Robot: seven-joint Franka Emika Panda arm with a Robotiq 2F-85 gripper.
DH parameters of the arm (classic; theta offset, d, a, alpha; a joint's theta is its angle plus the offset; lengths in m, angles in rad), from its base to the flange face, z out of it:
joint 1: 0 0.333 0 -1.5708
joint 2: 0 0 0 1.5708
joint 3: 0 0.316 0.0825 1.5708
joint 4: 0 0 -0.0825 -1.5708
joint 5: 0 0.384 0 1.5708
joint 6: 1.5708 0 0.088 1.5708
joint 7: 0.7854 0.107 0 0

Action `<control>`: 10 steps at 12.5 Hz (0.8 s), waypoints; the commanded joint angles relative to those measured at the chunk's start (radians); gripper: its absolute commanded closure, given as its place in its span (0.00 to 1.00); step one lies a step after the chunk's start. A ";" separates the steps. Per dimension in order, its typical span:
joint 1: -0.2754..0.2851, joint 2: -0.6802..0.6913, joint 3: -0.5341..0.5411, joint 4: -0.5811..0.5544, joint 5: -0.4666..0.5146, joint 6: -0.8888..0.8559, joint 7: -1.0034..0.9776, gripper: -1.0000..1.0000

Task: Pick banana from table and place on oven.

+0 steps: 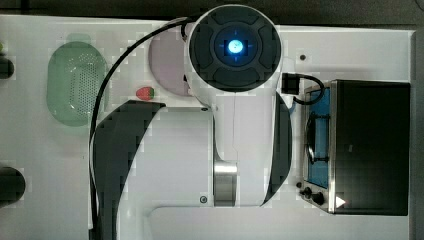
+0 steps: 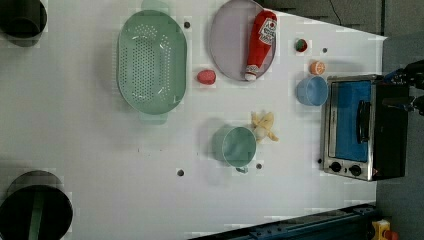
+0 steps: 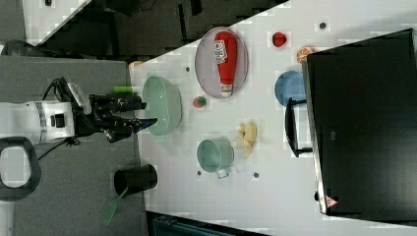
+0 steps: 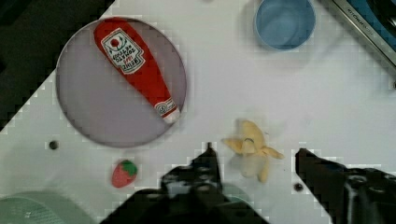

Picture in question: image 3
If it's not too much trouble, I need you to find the green mug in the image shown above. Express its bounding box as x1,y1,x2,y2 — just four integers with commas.
197,138,234,179

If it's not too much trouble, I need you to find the green plastic colander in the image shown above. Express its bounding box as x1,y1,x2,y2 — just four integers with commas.
143,76,182,136

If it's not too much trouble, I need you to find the peeled yellow toy banana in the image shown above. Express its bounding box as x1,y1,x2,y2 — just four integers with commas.
236,121,257,157

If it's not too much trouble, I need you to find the black cylinder cup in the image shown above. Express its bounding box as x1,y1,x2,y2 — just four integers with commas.
113,164,157,196

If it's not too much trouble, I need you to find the grey round plate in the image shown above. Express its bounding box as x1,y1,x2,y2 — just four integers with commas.
195,28,249,99

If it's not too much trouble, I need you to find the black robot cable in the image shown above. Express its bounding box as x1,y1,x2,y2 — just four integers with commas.
37,77,82,161

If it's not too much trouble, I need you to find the red green toy strawberry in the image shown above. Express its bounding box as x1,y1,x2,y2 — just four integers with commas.
193,96,208,108

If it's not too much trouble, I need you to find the orange slice toy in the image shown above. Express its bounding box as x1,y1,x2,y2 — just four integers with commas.
296,46,316,63

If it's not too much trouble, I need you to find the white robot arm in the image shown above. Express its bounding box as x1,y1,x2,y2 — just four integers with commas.
1,94,157,204

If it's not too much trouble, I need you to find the black toaster oven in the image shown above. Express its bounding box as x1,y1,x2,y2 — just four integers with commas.
285,29,417,226

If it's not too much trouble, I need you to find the red ketchup bottle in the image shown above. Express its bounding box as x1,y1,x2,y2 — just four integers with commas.
213,31,238,97

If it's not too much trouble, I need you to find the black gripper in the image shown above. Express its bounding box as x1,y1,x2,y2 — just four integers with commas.
76,94,157,143

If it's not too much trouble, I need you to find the blue bowl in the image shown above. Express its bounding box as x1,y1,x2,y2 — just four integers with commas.
274,71,306,106

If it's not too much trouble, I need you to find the green marker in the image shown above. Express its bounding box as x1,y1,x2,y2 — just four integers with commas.
113,87,134,93

